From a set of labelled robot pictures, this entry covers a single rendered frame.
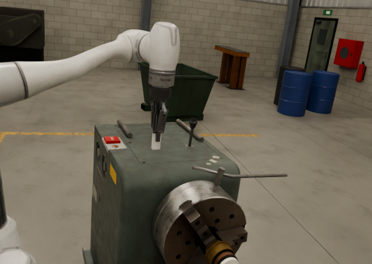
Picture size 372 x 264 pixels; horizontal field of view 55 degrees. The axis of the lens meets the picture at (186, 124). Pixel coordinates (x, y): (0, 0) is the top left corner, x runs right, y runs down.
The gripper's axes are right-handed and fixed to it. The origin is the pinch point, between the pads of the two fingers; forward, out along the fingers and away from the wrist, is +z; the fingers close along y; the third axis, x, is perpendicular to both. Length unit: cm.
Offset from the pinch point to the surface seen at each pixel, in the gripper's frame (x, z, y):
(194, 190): 8.3, 11.5, 18.3
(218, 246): 10.9, 22.7, 34.5
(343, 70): 755, 58, -612
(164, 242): -3.4, 25.6, 24.9
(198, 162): 17.4, 9.3, 1.7
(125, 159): -9.6, 9.3, -5.5
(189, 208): 3.9, 14.2, 24.7
